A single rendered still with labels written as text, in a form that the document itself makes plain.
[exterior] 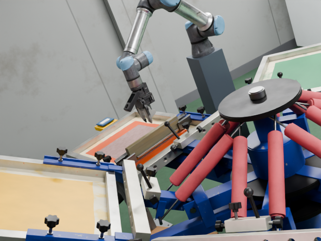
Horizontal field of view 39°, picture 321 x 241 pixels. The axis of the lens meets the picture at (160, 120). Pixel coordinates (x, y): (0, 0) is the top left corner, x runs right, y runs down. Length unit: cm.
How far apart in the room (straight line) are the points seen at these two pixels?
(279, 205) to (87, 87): 398
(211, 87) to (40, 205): 155
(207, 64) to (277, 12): 343
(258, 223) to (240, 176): 24
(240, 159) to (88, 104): 382
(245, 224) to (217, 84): 169
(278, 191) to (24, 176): 101
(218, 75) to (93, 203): 145
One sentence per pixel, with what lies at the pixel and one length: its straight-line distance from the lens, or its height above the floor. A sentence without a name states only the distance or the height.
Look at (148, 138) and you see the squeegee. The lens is 241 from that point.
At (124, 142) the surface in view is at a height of 95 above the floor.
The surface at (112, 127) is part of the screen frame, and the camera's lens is 295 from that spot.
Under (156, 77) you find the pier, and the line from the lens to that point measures 527.
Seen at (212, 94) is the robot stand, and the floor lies 95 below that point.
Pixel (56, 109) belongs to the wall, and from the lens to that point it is 517.
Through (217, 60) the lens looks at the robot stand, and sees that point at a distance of 291.
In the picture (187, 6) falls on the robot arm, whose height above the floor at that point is 155.
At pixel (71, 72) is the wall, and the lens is 514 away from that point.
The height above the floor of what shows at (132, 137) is 96.
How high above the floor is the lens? 197
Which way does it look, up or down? 21 degrees down
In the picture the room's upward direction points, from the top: 22 degrees counter-clockwise
